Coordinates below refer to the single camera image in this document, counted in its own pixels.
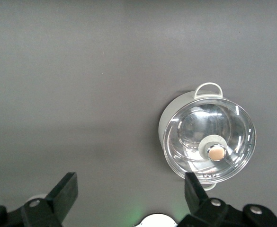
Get pale grey two-handled pot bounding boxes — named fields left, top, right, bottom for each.
left=158, top=82, right=224, bottom=192

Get dark grey table mat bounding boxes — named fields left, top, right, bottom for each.
left=0, top=0, right=277, bottom=227

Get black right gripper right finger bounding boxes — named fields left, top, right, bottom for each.
left=177, top=172, right=277, bottom=227

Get glass lid with tan knob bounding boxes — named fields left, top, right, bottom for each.
left=162, top=96, right=257, bottom=184

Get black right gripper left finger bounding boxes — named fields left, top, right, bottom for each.
left=0, top=172, right=79, bottom=227

